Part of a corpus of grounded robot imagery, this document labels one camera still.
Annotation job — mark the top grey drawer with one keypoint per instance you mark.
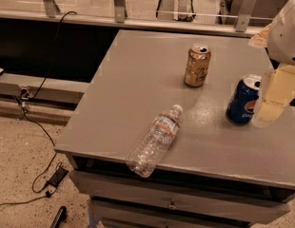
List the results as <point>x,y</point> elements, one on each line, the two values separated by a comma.
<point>178,198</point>

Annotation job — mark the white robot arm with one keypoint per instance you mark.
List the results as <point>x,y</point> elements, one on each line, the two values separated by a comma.
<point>281,38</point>

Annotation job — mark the black power adapter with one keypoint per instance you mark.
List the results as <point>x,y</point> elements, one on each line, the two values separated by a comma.
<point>57,176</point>

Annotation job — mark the metal railing frame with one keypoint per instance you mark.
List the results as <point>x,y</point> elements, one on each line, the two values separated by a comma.
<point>236,17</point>

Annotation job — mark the black cylindrical object on floor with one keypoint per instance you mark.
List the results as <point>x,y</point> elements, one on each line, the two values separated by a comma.
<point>60,216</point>

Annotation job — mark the gold soda can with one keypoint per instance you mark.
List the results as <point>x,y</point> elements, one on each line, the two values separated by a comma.
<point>198,59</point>

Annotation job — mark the clear plastic water bottle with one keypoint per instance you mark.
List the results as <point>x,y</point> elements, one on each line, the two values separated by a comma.
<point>143,158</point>

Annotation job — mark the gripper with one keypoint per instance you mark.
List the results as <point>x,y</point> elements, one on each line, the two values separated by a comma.
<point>285,39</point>

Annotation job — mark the grey drawer cabinet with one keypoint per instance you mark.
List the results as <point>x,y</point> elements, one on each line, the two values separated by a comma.
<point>142,76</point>

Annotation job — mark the metal clamp on ledge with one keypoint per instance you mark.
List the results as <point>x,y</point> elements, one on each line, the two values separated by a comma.
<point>23,96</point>

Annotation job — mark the blue pepsi can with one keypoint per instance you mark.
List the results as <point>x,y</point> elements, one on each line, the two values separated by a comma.
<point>241,106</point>

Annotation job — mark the lower grey drawer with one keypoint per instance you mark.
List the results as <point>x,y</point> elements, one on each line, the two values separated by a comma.
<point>114,215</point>

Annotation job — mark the grey drawer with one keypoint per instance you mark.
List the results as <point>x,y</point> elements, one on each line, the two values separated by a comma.
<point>114,215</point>
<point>178,198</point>

